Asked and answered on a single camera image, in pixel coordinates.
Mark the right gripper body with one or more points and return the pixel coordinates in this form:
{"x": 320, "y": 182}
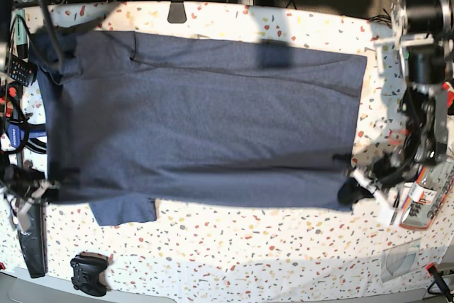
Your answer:
{"x": 30, "y": 188}

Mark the transparent pencil case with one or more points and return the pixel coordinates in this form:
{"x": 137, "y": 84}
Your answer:
{"x": 426, "y": 196}

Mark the blue bar clamp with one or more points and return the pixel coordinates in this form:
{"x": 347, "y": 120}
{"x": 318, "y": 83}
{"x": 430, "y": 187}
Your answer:
{"x": 15, "y": 125}

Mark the black plastic bag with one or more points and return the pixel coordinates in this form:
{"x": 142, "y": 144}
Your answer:
{"x": 32, "y": 243}

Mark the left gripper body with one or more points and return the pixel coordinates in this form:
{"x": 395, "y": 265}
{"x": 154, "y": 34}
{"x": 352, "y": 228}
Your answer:
{"x": 390, "y": 201}

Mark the black game controller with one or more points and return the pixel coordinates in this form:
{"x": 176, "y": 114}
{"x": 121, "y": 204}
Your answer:
{"x": 86, "y": 274}

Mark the clear plastic sleeve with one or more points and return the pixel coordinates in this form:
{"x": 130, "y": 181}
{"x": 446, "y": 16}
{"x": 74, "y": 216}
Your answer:
{"x": 399, "y": 260}

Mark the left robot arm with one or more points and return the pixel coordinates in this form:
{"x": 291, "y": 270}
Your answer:
{"x": 422, "y": 34}

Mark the mint highlighter pen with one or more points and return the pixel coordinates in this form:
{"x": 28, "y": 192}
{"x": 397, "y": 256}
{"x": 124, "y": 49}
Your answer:
{"x": 21, "y": 38}

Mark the blue T-shirt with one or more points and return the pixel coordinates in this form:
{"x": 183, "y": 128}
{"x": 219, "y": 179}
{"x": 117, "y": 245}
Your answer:
{"x": 132, "y": 118}

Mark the black remote control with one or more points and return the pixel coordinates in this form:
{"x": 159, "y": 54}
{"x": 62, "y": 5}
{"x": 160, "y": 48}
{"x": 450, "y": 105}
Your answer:
{"x": 22, "y": 72}

